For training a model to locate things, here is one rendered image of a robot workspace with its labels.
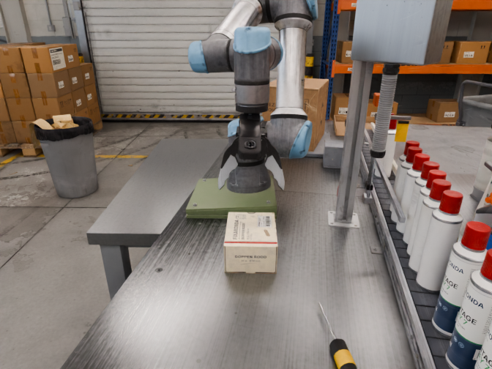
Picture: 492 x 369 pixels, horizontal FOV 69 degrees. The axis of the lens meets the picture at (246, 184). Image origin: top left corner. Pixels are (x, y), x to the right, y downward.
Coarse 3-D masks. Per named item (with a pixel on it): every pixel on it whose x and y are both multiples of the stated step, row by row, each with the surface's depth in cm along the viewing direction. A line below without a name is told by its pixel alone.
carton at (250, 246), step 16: (240, 224) 90; (256, 224) 90; (272, 224) 90; (240, 240) 83; (256, 240) 83; (272, 240) 83; (224, 256) 82; (240, 256) 82; (256, 256) 82; (272, 256) 82; (240, 272) 84; (256, 272) 84; (272, 272) 84
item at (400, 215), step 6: (366, 132) 145; (366, 138) 139; (378, 162) 114; (378, 168) 111; (384, 174) 105; (384, 180) 101; (390, 186) 97; (390, 192) 94; (390, 198) 92; (396, 198) 90; (396, 204) 87; (396, 210) 86; (402, 210) 85; (402, 216) 82; (402, 222) 82
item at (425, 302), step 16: (368, 160) 139; (384, 192) 113; (384, 208) 103; (400, 240) 88; (400, 256) 82; (416, 288) 72; (416, 304) 68; (432, 304) 68; (432, 336) 61; (432, 352) 58; (448, 368) 55
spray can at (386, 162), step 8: (392, 120) 115; (392, 128) 116; (392, 136) 116; (392, 144) 117; (392, 152) 119; (384, 160) 120; (392, 160) 121; (376, 168) 123; (384, 168) 121; (376, 176) 123
